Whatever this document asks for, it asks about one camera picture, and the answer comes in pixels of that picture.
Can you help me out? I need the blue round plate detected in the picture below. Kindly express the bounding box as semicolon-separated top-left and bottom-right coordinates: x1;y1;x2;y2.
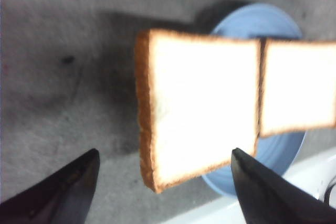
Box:
201;3;308;197

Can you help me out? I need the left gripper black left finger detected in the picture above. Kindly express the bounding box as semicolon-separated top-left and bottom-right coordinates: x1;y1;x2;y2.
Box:
1;148;100;223

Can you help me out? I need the white bread slice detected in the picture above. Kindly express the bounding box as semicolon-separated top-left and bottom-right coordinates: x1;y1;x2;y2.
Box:
258;39;335;137
134;29;261;194

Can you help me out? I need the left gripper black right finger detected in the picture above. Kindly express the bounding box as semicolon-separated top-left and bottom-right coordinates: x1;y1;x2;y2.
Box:
231;148;335;223

